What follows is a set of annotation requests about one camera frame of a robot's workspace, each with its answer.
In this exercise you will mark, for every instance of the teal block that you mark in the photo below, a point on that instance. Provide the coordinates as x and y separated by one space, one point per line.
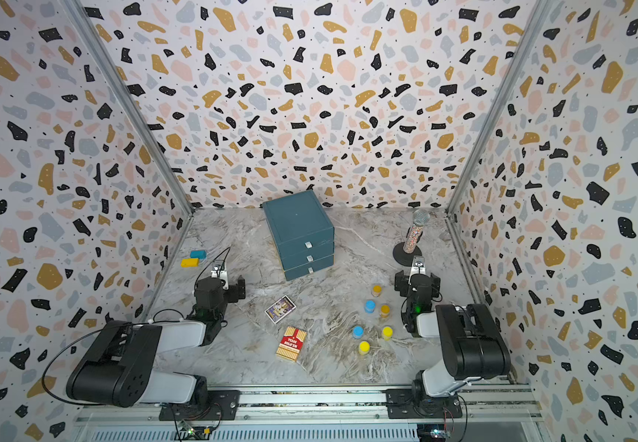
198 254

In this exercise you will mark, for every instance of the yellow paint can left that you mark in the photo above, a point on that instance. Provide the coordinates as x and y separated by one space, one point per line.
364 348

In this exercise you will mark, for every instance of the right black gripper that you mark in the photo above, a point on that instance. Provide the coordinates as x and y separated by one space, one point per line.
418 282

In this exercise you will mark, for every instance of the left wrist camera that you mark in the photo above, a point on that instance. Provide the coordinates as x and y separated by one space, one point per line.
219 271

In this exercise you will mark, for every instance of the yellow paint can right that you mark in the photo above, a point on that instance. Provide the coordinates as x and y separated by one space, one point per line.
387 333

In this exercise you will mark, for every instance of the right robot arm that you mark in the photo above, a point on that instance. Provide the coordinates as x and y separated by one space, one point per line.
471 343

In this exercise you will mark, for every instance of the yellow paint can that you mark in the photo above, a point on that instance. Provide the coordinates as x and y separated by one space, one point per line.
387 333
364 348

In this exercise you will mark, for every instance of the blue paint can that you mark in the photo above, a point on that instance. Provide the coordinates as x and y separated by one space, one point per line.
358 332
370 306

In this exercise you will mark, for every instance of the red Texas Hold'em card box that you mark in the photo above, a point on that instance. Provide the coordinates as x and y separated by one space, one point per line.
291 343

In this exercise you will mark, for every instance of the circuit board with wires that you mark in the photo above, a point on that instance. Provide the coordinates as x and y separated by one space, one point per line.
187 431

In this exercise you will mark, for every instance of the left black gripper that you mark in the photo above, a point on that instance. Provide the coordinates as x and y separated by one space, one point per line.
236 287

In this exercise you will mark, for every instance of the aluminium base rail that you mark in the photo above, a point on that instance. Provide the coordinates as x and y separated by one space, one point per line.
481 412

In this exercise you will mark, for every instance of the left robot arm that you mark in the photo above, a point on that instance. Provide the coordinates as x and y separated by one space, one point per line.
119 367

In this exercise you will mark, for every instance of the sprinkle-filled tube on black base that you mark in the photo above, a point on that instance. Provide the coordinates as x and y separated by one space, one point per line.
405 251

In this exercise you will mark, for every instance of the purple card pack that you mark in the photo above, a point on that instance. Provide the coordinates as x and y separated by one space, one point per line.
280 309

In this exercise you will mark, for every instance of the teal drawer cabinet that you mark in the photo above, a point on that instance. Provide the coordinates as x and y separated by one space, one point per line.
303 234

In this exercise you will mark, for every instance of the yellow block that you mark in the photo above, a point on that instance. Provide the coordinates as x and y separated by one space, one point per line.
189 262

